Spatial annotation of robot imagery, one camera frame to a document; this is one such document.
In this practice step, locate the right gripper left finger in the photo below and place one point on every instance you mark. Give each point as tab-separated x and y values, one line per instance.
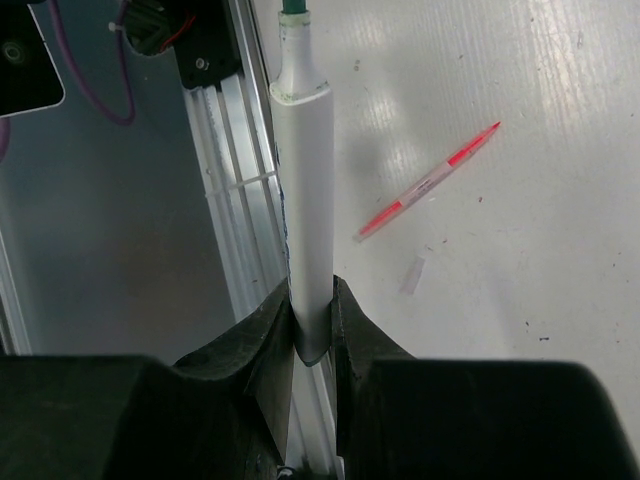
220	412

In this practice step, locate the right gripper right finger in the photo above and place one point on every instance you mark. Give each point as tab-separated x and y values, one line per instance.
401	417

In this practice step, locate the clear pen cap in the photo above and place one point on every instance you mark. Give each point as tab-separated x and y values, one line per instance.
413	276

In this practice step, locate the red pen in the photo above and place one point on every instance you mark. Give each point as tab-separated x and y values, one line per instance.
425	184

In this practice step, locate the aluminium rail frame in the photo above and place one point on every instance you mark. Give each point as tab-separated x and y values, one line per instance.
141	218

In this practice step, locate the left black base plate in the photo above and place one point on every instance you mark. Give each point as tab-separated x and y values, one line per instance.
207	52

